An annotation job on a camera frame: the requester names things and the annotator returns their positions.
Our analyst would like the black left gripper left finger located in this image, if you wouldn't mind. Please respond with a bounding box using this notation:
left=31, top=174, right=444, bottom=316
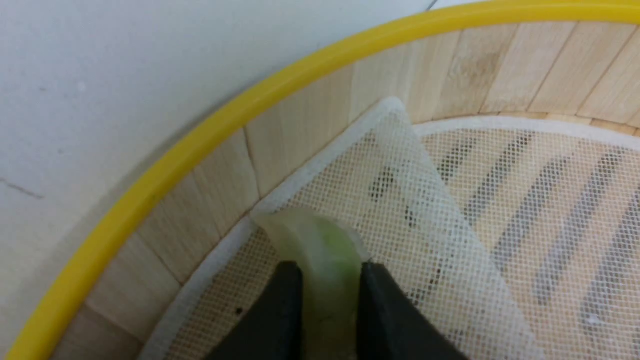
left=205, top=261, right=303, bottom=360

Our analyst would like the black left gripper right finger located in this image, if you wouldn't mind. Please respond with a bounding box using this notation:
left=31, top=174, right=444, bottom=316
left=356, top=262, right=466, bottom=360

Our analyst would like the green dumpling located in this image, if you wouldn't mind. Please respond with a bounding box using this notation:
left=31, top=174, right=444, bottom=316
left=252, top=207, right=370, bottom=360

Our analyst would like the white mesh steamer liner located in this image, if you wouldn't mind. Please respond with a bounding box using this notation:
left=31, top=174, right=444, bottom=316
left=138, top=97, right=639, bottom=360

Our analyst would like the bamboo steamer basket yellow rim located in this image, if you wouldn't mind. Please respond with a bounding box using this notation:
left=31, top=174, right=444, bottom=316
left=2, top=0, right=639, bottom=360

